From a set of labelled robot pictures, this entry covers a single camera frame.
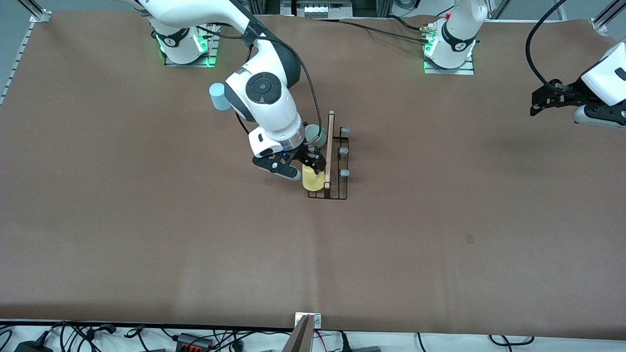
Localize aluminium corner bracket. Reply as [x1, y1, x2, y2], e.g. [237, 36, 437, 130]
[17, 0, 52, 23]

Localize aluminium edge rail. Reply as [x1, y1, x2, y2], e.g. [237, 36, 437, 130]
[0, 22, 37, 106]

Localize yellow plastic cup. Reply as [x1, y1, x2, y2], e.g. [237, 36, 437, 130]
[302, 164, 326, 192]

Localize black power adapter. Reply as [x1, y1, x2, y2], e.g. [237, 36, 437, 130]
[14, 339, 53, 352]

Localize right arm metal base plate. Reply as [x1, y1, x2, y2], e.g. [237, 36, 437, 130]
[164, 22, 219, 67]

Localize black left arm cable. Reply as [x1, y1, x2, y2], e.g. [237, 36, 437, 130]
[526, 0, 568, 88]

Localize black wire cup holder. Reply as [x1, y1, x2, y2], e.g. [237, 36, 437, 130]
[307, 110, 351, 200]

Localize grey aluminium profile bar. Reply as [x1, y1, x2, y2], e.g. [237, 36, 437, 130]
[281, 314, 314, 352]

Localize white power strip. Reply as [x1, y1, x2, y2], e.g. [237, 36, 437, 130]
[281, 0, 354, 18]

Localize light blue plastic cup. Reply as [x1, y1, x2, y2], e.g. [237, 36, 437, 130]
[209, 82, 233, 111]

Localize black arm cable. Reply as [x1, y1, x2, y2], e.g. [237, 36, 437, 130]
[196, 22, 323, 147]
[526, 0, 568, 88]

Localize black orange connector box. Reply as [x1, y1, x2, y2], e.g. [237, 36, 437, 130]
[176, 332, 214, 351]

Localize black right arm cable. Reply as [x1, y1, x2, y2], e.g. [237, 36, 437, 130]
[196, 22, 323, 147]

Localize large brown table mat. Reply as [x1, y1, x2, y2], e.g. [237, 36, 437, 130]
[0, 10, 626, 340]

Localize pale green plastic cup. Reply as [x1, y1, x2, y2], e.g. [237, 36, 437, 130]
[306, 123, 327, 147]

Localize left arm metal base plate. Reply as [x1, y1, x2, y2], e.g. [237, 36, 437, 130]
[423, 53, 475, 75]

